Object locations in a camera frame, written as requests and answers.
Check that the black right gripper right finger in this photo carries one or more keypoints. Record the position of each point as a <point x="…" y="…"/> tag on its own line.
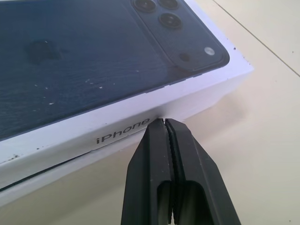
<point x="197" y="178"/>

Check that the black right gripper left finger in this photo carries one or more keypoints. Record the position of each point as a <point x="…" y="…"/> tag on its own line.
<point x="147" y="168"/>

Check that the white iPhone box lid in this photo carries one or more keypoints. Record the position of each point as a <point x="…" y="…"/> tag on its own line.
<point x="70" y="70"/>

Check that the white phone box base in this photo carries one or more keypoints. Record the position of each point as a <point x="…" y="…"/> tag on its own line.
<point x="47" y="178"/>

